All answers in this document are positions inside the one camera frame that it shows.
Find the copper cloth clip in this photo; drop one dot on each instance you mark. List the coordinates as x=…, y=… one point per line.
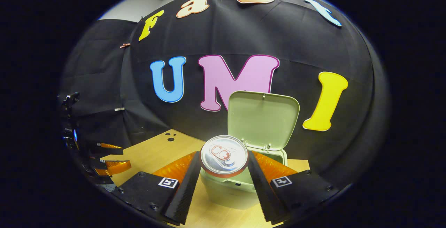
x=124, y=45

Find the black backdrop cloth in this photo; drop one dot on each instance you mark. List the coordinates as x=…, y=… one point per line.
x=296, y=40

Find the wooden desktop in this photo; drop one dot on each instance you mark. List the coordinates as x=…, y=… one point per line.
x=156, y=151

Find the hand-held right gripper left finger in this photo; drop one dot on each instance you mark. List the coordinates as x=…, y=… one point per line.
x=186, y=186

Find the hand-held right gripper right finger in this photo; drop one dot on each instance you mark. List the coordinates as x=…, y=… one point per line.
x=259, y=186

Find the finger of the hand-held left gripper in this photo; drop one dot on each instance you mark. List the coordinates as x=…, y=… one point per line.
x=108, y=149
x=115, y=167

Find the pale green desktop garbage bin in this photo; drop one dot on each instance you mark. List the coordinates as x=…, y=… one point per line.
x=261, y=120

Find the silver-topped pop can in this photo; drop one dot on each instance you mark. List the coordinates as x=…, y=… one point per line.
x=224, y=155

